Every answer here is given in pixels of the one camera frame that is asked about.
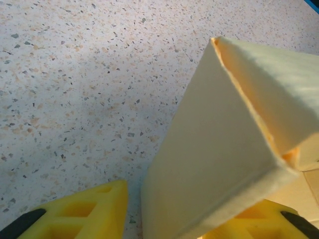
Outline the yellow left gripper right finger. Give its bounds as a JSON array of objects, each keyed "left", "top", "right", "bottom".
[{"left": 199, "top": 199, "right": 319, "bottom": 239}]

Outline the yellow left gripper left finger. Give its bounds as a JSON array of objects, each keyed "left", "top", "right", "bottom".
[{"left": 0, "top": 179, "right": 129, "bottom": 239}]

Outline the yellow paper box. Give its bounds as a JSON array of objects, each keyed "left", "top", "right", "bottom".
[{"left": 141, "top": 36, "right": 319, "bottom": 239}]

